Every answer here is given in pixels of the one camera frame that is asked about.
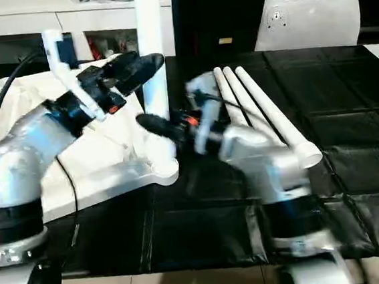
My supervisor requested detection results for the white plastic table leg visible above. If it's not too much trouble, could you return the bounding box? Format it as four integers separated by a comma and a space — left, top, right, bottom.
222, 62, 284, 149
132, 0, 178, 166
235, 59, 324, 178
212, 65, 242, 126

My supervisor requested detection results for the white plastic table top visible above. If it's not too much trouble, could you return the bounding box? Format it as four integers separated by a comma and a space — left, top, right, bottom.
0, 48, 183, 228

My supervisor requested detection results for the red packet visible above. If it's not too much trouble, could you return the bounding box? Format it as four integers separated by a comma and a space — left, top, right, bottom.
88, 36, 101, 60

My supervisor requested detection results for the black box with gold label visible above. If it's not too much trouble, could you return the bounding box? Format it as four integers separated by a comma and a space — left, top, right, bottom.
169, 0, 269, 60

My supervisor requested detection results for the white glass-door cabinet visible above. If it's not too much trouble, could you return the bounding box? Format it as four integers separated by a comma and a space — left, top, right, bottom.
0, 0, 178, 74

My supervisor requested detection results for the black table mat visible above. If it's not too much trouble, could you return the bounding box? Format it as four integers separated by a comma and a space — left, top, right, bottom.
0, 28, 379, 284

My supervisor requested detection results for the white bag with round fitting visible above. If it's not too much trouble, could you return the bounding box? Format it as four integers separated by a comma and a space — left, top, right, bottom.
249, 0, 364, 56

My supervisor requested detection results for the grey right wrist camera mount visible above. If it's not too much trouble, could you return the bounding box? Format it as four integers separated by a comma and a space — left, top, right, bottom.
184, 72, 227, 156

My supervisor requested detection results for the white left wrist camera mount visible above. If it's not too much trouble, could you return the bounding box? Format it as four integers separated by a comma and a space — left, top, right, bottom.
41, 25, 108, 126

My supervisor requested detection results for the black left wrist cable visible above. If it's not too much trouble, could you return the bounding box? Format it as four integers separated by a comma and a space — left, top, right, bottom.
0, 49, 83, 255

